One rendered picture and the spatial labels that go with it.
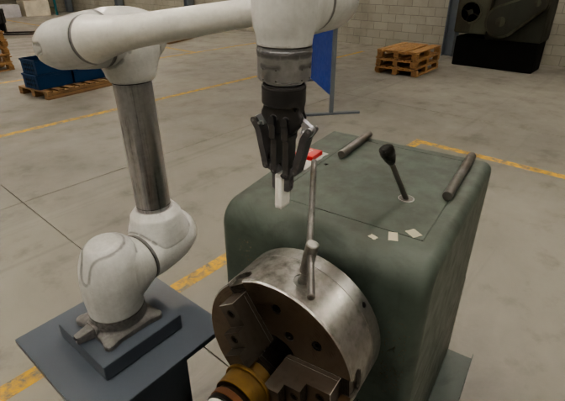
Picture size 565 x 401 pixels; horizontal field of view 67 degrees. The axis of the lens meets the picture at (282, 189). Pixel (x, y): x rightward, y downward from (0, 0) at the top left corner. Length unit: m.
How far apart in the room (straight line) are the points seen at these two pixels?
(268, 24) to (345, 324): 0.49
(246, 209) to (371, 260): 0.30
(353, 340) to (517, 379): 1.75
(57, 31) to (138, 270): 0.62
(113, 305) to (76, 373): 0.21
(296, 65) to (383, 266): 0.39
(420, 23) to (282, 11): 10.94
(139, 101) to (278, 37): 0.59
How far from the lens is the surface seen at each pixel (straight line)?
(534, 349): 2.65
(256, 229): 0.92
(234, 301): 0.77
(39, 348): 1.48
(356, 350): 0.77
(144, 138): 1.20
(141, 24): 0.89
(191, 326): 1.39
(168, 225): 1.29
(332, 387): 0.77
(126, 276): 1.22
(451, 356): 1.67
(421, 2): 11.55
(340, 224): 0.87
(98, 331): 1.34
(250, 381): 0.76
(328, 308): 0.74
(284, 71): 0.68
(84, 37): 0.97
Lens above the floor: 1.71
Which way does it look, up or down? 27 degrees down
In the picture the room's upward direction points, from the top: straight up
